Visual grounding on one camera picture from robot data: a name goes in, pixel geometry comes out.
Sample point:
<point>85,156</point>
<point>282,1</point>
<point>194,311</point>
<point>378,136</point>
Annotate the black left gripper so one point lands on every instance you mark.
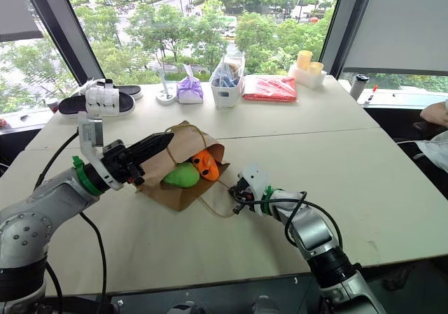
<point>117,163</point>

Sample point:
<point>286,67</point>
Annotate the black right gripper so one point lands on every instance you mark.
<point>242,192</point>

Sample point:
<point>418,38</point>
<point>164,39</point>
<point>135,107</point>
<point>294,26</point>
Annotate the brown paper bag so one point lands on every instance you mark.
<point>189,142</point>

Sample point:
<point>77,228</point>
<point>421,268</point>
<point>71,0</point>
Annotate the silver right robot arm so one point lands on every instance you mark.
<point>315,230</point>

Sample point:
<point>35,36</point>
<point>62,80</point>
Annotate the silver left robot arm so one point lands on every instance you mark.
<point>35,223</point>

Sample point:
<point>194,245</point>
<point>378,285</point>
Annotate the green plush toy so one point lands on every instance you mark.
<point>182,176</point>

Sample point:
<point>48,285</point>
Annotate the orange plush toy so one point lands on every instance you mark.
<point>204,162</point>

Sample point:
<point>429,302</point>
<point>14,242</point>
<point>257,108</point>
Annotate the purple tied bag package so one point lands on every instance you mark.
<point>189,88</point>

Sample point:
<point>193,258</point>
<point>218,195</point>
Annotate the clear plastic bag with items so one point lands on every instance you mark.
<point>227,69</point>

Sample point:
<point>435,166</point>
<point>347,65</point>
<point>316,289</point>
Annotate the white round base stand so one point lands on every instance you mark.
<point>165,97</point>

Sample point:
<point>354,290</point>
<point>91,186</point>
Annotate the white plastic bin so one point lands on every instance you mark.
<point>225,97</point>

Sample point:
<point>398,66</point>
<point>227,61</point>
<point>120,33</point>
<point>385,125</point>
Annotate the red flat plastic package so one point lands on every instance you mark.
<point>269,88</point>

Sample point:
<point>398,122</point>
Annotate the white rectangular tray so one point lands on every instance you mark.
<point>309,79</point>

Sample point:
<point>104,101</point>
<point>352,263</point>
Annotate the yellow plastic cup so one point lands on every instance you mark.
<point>316,69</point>
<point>304,60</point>

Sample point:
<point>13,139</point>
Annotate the dark window pillar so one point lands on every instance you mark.
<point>59,27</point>
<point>334,27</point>

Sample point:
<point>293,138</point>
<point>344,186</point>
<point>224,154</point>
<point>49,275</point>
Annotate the white tumbler with black lid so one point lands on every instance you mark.
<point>357,88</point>

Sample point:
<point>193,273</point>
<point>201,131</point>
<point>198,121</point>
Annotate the marker pen with red cap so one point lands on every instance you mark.
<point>370,96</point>

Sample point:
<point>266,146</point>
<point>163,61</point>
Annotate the grey roller blind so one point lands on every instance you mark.
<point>15,10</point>
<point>395,23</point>

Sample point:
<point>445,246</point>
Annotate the white cloth garment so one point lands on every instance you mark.
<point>435,151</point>

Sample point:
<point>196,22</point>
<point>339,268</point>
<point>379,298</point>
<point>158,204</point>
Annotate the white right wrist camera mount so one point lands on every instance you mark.
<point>257,179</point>

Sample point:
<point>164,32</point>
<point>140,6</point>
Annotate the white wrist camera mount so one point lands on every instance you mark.
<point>91,151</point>
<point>257,179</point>

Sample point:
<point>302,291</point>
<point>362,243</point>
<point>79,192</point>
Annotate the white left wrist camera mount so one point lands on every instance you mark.
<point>91,151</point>

